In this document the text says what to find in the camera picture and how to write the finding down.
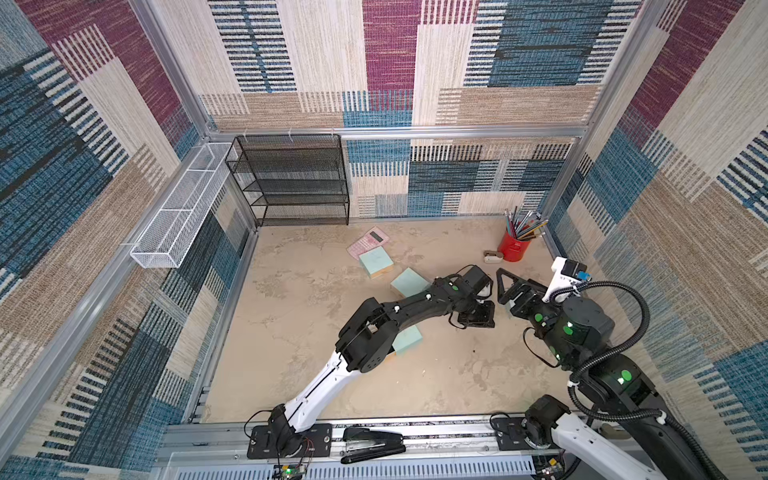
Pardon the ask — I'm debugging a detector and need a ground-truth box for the mint jewelry box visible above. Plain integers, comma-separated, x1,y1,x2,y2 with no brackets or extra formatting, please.
359,247,394,278
392,326,423,355
390,268,431,298

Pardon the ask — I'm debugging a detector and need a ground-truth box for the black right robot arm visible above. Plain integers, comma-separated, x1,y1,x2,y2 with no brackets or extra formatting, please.
496,257,724,479

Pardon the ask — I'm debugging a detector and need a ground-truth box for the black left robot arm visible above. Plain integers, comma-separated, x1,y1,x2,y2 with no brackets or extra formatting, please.
268,265,495,457

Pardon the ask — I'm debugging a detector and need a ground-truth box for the red pencil cup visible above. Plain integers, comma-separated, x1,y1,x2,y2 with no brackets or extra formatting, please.
498,232,531,262

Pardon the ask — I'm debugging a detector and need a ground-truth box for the pink calculator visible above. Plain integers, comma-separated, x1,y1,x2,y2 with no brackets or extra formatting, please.
347,227,390,260

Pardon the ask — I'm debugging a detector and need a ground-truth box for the black stapler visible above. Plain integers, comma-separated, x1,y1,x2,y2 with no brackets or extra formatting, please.
341,427,406,464

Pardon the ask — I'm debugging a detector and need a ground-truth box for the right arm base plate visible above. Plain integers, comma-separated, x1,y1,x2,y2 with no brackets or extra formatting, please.
489,415,559,451

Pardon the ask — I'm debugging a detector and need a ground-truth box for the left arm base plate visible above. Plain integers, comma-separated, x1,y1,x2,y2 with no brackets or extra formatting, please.
246,423,332,460

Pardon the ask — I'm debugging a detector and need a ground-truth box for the black wire shelf rack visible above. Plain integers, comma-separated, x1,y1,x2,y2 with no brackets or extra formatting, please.
226,134,350,227

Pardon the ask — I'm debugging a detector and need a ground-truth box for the white mesh wall basket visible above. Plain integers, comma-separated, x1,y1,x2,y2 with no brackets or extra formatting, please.
130,143,230,269

